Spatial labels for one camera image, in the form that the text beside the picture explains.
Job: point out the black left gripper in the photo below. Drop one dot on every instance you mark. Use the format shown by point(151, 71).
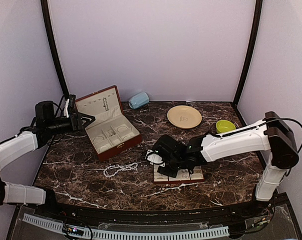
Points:
point(75, 123)

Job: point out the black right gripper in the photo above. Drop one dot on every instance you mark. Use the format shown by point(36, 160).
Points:
point(171, 173)

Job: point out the red earring tray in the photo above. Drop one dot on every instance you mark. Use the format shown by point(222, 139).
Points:
point(183, 176)

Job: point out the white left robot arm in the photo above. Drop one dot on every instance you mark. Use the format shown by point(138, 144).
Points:
point(11, 150)

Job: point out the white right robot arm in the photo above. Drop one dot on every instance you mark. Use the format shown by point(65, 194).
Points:
point(270, 134)

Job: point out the red wooden jewelry box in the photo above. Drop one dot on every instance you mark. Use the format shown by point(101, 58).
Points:
point(105, 106)

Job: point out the silver bangle left compartment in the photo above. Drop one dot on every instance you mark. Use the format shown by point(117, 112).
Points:
point(98, 139)

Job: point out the silver bangle compartment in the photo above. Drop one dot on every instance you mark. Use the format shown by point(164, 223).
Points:
point(121, 128)
point(125, 138)
point(98, 139)
point(103, 148)

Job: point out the silver bangle front compartment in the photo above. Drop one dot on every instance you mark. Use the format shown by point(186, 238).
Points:
point(103, 148)

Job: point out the silver bangle back compartment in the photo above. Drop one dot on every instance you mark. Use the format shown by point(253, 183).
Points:
point(121, 128)

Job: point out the cream ceramic plate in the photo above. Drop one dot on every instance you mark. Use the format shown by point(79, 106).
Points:
point(184, 117)

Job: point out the silver bangle right compartment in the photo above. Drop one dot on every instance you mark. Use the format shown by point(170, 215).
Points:
point(125, 138)

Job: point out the green small bowl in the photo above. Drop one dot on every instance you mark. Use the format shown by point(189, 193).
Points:
point(223, 126)

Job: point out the light blue cup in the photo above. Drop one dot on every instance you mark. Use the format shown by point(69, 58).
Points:
point(138, 100)

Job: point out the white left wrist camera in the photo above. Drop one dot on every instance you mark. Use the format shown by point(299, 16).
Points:
point(69, 105)

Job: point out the white slotted cable duct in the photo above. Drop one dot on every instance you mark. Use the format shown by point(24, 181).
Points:
point(125, 231)

